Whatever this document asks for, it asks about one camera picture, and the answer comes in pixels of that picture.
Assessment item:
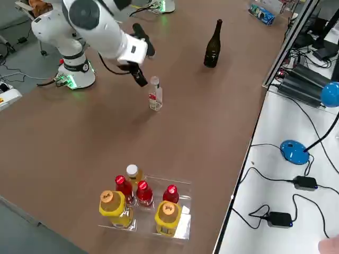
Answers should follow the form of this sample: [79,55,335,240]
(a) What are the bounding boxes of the clear acrylic bottle tray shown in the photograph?
[97,173,192,240]

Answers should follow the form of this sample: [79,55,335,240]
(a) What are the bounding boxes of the clear drink bottle red label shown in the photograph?
[148,76,163,112]

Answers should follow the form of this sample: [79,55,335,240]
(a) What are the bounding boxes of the dark glass bottle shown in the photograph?
[203,19,222,68]

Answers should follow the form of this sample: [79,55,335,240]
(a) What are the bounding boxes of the white equipment box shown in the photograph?
[0,88,23,112]

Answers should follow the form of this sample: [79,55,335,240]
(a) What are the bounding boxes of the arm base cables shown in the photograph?
[129,2,163,17]
[36,75,67,87]

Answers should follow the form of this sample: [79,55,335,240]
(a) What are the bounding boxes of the small yellow drink bottle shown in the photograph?
[126,164,145,186]

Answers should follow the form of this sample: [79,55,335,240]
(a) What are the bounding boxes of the teal snack packet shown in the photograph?
[248,4,263,16]

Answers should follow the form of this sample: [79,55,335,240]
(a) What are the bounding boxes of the clear acrylic snack shelf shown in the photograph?
[248,0,289,16]

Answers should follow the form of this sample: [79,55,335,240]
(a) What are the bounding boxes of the black monitor with stand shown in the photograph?
[292,0,339,61]

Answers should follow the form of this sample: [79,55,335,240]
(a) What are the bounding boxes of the blue desk lamp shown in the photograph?
[280,81,339,165]

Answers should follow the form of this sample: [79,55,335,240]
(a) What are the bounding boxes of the black power adapter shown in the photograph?
[266,211,293,228]
[293,176,318,191]

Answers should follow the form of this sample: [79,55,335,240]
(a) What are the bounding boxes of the aluminium frame post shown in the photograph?
[262,0,318,89]

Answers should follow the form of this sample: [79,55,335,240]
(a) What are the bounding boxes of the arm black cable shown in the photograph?
[97,51,133,75]

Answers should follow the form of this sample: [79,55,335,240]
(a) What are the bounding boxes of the large yellow drink bottle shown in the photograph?
[99,189,135,229]
[154,200,182,237]

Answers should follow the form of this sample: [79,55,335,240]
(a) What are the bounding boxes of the black power supply brick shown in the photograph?
[287,63,332,88]
[278,76,325,108]

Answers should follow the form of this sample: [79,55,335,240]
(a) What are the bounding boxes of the blue cookie packet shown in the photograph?
[255,6,276,26]

